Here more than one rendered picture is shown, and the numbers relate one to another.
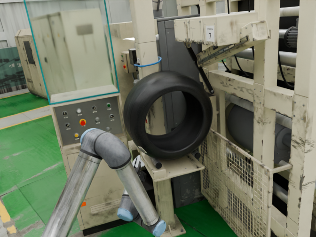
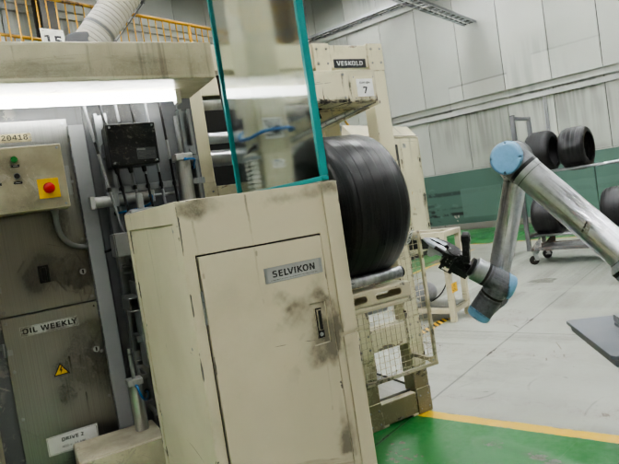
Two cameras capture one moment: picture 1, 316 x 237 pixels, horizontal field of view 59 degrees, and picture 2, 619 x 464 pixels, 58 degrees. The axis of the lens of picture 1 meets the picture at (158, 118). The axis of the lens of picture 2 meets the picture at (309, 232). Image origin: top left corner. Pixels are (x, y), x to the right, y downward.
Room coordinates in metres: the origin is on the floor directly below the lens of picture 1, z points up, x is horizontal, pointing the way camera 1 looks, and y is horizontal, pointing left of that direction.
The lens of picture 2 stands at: (2.44, 2.11, 1.22)
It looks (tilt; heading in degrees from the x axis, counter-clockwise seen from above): 3 degrees down; 257
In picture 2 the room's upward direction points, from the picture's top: 9 degrees counter-clockwise
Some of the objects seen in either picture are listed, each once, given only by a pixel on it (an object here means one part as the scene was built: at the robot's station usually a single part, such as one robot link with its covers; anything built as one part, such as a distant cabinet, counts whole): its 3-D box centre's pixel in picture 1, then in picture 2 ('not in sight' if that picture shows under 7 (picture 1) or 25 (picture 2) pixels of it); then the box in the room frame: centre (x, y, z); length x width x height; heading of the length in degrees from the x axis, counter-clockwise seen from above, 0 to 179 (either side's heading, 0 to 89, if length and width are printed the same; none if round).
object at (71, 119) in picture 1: (97, 160); (258, 429); (2.32, 0.60, 0.63); 0.56 x 0.41 x 1.27; 105
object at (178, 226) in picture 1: (167, 225); not in sight; (2.07, 0.03, 0.02); 0.27 x 0.27 x 0.04; 15
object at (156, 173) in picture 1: (152, 162); (367, 296); (1.79, 0.08, 0.84); 0.36 x 0.09 x 0.06; 15
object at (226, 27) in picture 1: (209, 28); (307, 94); (1.78, -0.38, 1.71); 0.61 x 0.25 x 0.15; 15
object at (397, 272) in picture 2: (151, 154); (366, 279); (1.78, 0.08, 0.90); 0.35 x 0.05 x 0.05; 15
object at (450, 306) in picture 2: not in sight; (427, 274); (0.29, -2.68, 0.40); 0.60 x 0.35 x 0.80; 128
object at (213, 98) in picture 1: (202, 112); not in sight; (2.14, -0.37, 1.05); 0.20 x 0.15 x 0.30; 15
